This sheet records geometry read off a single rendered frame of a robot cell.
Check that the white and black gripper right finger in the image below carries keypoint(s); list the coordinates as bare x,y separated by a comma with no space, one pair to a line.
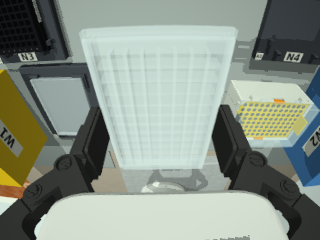
236,158

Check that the yellow open bin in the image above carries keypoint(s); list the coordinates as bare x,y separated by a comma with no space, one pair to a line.
21,137

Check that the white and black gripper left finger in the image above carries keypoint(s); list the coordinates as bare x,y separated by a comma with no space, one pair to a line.
86,159

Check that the blue open-top bin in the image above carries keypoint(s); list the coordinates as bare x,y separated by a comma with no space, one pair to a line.
305,153

